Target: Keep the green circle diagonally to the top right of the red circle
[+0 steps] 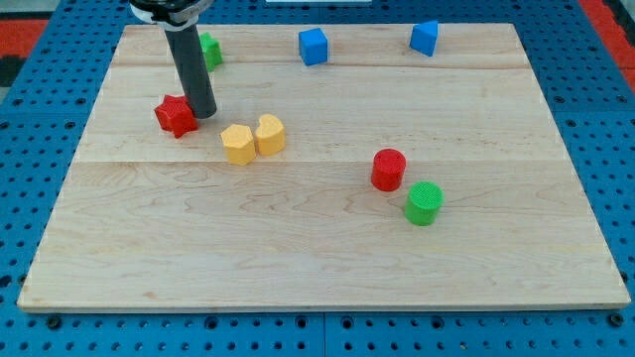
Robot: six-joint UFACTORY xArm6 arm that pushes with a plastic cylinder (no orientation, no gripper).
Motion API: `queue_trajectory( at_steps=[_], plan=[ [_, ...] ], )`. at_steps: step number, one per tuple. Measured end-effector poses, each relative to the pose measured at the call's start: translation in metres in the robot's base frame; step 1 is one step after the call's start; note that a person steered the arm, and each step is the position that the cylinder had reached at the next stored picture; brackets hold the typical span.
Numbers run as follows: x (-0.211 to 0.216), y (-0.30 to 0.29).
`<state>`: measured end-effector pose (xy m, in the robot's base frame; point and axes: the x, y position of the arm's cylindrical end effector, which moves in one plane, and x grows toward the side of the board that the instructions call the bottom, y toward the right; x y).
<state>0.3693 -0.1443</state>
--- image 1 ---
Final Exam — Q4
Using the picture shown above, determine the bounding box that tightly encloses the yellow hexagon block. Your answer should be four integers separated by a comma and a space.
220, 124, 256, 166

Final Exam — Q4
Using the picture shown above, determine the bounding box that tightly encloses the blue cube block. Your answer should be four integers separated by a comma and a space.
299, 28, 328, 66

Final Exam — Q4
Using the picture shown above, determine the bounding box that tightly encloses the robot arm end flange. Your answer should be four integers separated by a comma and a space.
129, 0, 214, 32

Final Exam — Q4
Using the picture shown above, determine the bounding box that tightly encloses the yellow heart block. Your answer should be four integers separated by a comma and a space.
255, 114, 286, 156

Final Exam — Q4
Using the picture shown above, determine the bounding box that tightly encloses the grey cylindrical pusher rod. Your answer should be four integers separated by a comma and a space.
165, 25, 217, 119

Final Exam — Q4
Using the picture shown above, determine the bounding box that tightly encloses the light wooden board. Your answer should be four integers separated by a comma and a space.
18, 24, 630, 313

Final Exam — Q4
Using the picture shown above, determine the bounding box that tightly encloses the green star block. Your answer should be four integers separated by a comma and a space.
199, 33, 223, 72

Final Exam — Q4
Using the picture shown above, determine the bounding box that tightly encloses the blue triangular block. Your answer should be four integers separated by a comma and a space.
409, 20, 439, 57

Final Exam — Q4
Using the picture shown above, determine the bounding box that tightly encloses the green cylinder block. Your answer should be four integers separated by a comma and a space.
404, 181, 445, 226

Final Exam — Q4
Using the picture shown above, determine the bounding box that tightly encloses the red star block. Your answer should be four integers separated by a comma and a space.
154, 95, 198, 139

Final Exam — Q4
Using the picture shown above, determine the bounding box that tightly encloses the red cylinder block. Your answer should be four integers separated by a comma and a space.
371, 149, 407, 191

